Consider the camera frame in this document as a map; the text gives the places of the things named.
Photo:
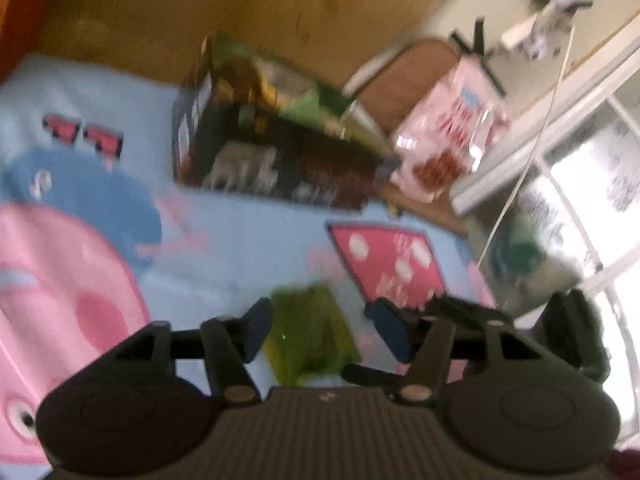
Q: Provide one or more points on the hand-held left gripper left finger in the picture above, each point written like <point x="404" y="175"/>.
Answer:
<point x="257" y="330"/>

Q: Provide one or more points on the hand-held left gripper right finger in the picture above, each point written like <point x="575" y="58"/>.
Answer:
<point x="392" y="335"/>

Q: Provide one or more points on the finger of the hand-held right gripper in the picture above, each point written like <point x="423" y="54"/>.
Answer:
<point x="465" y="307"/>

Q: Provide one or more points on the green snack packet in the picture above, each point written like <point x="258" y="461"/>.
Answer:
<point x="310" y="332"/>

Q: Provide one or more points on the dark cardboard box green inside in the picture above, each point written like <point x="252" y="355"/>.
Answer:
<point x="280" y="160"/>

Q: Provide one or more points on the printed cartoon blanket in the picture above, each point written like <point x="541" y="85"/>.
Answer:
<point x="225" y="240"/>

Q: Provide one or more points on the pink snack bag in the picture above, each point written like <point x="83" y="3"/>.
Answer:
<point x="450" y="135"/>

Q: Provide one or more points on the brown padded chair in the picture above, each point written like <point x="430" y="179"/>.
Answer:
<point x="400" y="75"/>

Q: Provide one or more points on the white appliance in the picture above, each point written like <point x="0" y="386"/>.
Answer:
<point x="560" y="0"/>

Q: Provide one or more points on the wooden headboard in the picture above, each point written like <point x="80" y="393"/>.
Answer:
<point x="200" y="10"/>

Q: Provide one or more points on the white window frame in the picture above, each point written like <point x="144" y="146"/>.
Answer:
<point x="540" y="130"/>

